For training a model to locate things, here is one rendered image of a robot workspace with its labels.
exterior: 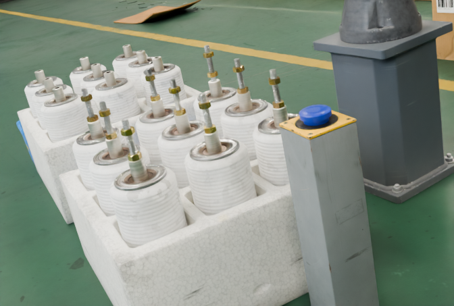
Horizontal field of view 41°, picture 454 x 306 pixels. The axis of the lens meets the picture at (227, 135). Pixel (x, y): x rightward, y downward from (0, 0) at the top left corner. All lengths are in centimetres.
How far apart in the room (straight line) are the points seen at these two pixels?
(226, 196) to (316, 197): 17
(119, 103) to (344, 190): 72
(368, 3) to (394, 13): 5
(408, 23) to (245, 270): 53
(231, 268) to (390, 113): 44
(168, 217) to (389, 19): 54
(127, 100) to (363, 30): 55
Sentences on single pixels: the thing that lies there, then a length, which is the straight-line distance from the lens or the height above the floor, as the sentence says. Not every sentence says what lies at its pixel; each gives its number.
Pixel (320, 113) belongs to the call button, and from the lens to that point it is 74.
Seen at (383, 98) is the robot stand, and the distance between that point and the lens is 113.
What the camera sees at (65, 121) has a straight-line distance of 134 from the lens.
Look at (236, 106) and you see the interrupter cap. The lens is 105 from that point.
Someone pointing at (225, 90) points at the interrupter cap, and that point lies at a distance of 116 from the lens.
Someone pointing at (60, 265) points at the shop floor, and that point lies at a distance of 124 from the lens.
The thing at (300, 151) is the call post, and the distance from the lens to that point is 74.
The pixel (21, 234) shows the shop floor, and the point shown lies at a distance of 142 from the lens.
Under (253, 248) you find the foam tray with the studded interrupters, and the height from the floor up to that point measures 12.
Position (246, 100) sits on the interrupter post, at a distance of 102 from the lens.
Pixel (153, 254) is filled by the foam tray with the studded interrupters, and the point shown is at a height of 18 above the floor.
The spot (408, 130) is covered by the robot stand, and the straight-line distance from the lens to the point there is 117.
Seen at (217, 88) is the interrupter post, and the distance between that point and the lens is 113.
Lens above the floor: 59
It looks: 21 degrees down
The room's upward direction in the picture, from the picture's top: 12 degrees counter-clockwise
